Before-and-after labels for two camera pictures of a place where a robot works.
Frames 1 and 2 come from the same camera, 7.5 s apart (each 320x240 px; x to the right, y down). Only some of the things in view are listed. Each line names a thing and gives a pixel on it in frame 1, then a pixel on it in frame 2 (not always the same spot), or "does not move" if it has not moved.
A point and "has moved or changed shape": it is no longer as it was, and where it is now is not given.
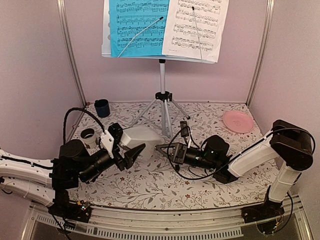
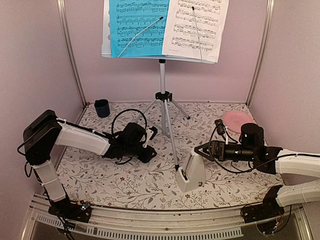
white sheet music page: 194,29 does not move
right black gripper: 178,154 -> 214,145
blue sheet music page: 129,17 does not move
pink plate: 238,122 does not move
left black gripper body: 119,160 -> 145,157
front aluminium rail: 112,223 does not move
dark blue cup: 102,108 does not move
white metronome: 135,136 has moved or changed shape
